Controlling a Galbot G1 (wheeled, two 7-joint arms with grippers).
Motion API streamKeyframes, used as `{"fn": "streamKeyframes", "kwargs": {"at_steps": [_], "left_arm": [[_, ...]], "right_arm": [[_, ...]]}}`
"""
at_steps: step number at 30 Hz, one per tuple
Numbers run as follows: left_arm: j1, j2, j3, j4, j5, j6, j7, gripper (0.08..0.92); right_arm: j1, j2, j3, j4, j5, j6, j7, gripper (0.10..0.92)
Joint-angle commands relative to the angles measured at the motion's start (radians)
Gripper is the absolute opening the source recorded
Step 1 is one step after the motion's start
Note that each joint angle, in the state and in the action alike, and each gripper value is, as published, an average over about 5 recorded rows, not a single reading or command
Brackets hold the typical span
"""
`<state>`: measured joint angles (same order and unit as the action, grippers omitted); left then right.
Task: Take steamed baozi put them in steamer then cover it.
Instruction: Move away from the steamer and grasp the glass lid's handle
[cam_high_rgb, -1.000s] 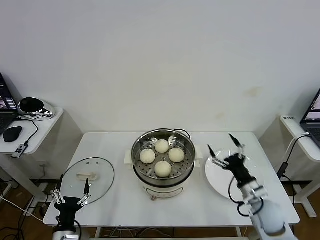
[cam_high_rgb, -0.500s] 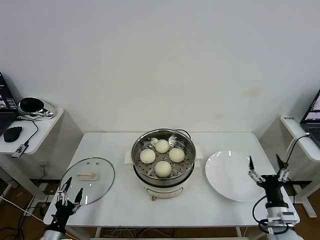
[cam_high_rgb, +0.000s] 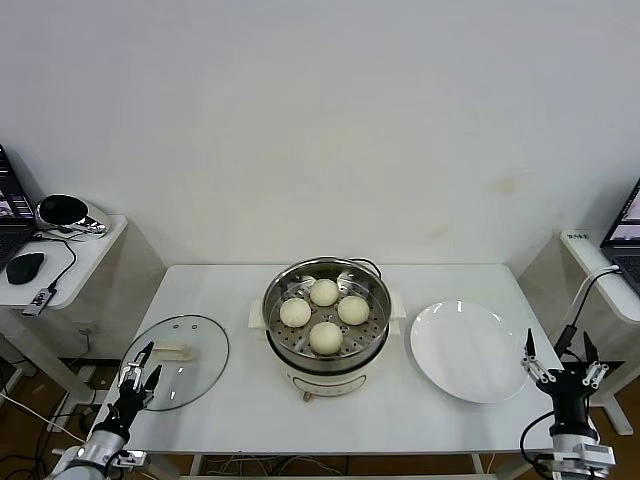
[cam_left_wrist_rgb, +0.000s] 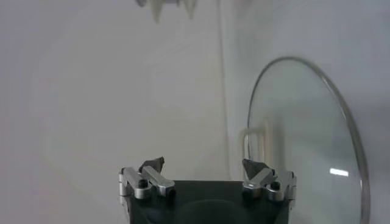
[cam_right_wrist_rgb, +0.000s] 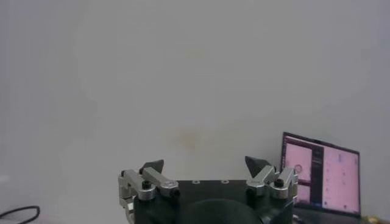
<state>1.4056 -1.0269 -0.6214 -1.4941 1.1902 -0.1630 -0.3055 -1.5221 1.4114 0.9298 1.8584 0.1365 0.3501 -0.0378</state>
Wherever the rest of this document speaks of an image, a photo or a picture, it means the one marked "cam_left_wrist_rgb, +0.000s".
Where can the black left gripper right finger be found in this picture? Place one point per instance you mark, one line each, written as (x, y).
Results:
(262, 179)

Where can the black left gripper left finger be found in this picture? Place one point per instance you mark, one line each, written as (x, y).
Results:
(158, 181)

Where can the round glass pot lid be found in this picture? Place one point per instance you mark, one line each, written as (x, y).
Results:
(304, 137)

